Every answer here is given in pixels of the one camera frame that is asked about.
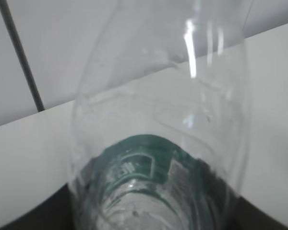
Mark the clear water bottle green label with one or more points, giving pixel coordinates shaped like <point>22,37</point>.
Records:
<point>160,125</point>

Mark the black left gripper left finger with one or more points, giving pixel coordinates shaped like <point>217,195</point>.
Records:
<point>53,214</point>

